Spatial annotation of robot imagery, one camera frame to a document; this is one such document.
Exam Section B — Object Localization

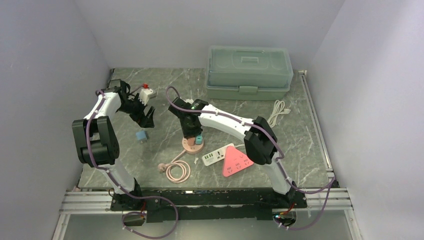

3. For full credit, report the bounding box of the aluminium rail frame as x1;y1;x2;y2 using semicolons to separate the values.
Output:
51;70;365;240

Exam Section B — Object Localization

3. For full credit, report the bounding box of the green plastic storage box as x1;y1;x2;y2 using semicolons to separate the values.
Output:
205;45;294;101

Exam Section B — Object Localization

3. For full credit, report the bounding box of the round pink socket hub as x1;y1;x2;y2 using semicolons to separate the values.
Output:
181;138;204;155

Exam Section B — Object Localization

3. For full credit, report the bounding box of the white power strip cable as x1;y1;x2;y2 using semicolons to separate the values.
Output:
234;99;292;149

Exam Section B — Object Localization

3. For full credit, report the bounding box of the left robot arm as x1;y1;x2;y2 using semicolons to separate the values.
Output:
71;79;157;210

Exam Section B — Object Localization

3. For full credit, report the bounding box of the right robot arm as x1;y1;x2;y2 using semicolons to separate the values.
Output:
168;97;296;208

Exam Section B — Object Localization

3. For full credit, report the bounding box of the pink cable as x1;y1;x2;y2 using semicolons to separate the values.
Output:
157;149;192;184

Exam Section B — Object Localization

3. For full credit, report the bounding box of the white power strip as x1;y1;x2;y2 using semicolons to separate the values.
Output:
201;143;235;166

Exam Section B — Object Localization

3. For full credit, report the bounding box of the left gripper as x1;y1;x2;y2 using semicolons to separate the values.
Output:
117;93;155;128

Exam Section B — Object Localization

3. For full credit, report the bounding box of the orange charger cube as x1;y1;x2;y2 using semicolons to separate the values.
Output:
186;137;196;146

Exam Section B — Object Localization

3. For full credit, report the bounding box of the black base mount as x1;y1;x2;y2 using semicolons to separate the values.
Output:
110;187;308;223

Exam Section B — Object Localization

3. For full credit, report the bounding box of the pink triangular socket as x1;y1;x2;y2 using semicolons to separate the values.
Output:
222;146;255;177

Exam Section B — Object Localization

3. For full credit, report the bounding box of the blue charger cube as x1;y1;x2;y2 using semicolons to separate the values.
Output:
135;130;148;143

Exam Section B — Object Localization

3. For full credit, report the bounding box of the teal charger cube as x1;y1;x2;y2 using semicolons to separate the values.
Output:
194;134;203;145

